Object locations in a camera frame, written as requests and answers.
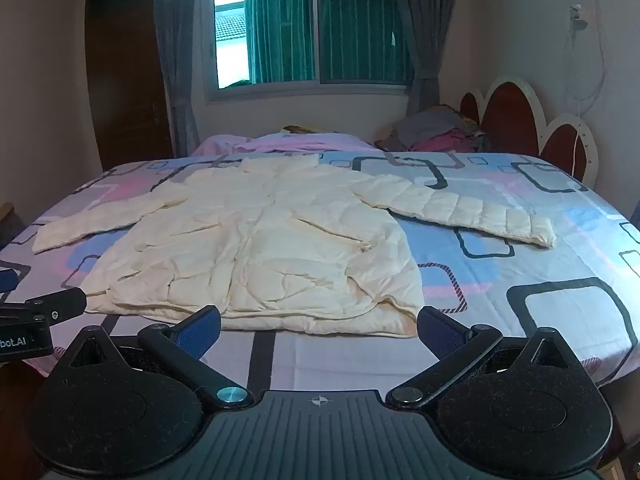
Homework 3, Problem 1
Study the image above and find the window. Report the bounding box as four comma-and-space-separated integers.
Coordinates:
204, 0, 418, 106

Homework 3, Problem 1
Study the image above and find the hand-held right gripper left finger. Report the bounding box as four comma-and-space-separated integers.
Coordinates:
67, 305, 254, 411

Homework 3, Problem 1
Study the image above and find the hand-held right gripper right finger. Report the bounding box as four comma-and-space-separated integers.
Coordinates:
386, 306, 574, 409

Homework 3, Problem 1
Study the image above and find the pile of clothes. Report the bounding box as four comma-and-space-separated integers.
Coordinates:
375, 104, 493, 154

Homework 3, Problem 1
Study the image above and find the pink blanket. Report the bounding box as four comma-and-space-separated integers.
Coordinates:
190, 131, 381, 158

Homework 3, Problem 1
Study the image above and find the green curtain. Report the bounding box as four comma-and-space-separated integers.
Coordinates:
244, 0, 416, 84

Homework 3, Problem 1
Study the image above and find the cream puffer jacket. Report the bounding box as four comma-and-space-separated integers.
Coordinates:
32, 154, 557, 337

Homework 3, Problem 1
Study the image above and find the dark wooden door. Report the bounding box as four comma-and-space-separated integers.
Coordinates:
84, 0, 175, 173

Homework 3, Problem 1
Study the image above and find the grey curtain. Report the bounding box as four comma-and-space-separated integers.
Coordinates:
394, 0, 452, 117
152, 0, 212, 159

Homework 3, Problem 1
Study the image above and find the patterned bed sheet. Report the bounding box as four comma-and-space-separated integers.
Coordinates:
0, 150, 640, 386

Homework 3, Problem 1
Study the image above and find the white cable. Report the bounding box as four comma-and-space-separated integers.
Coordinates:
564, 0, 608, 181

